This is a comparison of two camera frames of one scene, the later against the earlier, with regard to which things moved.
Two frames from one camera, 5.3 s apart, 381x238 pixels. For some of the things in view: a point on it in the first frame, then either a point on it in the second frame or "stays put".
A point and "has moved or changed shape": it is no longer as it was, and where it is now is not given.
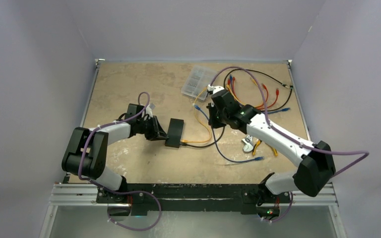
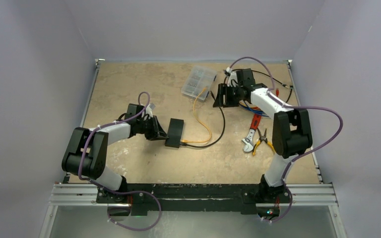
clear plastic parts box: (198, 81) stays put
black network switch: (174, 133) stays put
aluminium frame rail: (66, 195) stays put
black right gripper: (216, 124) → (223, 89)
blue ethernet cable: (258, 158) has moved or changed shape
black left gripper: (157, 133) stays put
